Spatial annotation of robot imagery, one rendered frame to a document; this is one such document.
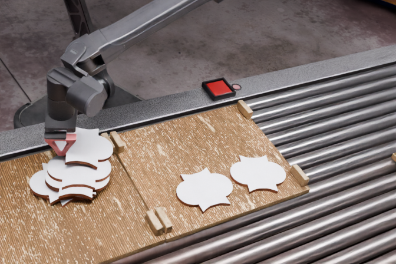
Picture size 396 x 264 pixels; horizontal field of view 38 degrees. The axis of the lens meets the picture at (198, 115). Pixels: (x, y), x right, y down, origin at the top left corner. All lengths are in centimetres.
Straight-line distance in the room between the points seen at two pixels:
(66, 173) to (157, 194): 22
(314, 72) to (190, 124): 54
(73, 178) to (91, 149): 8
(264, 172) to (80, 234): 49
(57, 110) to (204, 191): 40
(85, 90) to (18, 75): 204
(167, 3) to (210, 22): 254
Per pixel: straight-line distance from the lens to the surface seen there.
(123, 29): 127
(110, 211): 135
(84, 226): 132
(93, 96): 119
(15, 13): 372
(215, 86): 174
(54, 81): 123
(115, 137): 148
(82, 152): 137
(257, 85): 181
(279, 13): 409
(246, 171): 148
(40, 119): 260
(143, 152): 148
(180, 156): 149
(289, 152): 162
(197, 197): 139
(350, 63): 204
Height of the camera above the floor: 199
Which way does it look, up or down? 41 degrees down
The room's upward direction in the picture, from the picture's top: 11 degrees clockwise
